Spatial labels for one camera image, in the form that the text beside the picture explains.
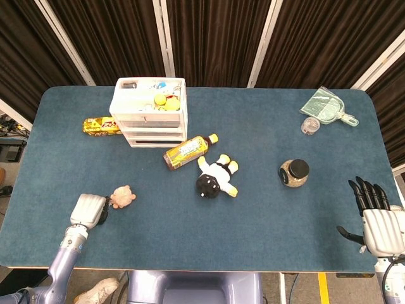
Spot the black box with cables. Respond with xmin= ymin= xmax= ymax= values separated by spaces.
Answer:
xmin=0 ymin=139 xmax=27 ymax=163

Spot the white sneaker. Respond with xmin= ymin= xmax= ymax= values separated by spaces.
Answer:
xmin=73 ymin=277 xmax=120 ymax=304

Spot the yellow snack package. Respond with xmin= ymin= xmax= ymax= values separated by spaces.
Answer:
xmin=82 ymin=117 xmax=123 ymax=137

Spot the green mini dustpan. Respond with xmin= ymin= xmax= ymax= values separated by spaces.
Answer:
xmin=299 ymin=85 xmax=359 ymax=127

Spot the small clear plastic cup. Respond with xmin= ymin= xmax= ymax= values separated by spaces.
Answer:
xmin=301 ymin=116 xmax=320 ymax=136

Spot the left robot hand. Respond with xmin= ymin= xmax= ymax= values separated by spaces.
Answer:
xmin=70 ymin=193 xmax=112 ymax=231

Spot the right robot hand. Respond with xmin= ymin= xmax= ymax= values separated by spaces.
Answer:
xmin=336 ymin=176 xmax=405 ymax=257

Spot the glass jar with black lid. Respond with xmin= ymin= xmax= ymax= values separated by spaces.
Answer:
xmin=278 ymin=158 xmax=310 ymax=187

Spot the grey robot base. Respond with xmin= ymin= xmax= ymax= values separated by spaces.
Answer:
xmin=125 ymin=270 xmax=264 ymax=304

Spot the yellow tea bottle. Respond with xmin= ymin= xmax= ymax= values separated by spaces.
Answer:
xmin=163 ymin=133 xmax=219 ymax=172

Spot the white plastic drawer organizer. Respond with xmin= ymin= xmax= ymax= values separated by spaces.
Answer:
xmin=109 ymin=77 xmax=189 ymax=149

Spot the pink plush keychain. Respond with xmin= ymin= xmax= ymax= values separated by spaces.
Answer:
xmin=109 ymin=185 xmax=137 ymax=210

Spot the blue table mat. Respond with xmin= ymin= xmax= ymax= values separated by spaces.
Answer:
xmin=0 ymin=85 xmax=403 ymax=274

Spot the black and white plush doll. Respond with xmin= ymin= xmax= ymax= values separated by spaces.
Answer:
xmin=196 ymin=153 xmax=240 ymax=199

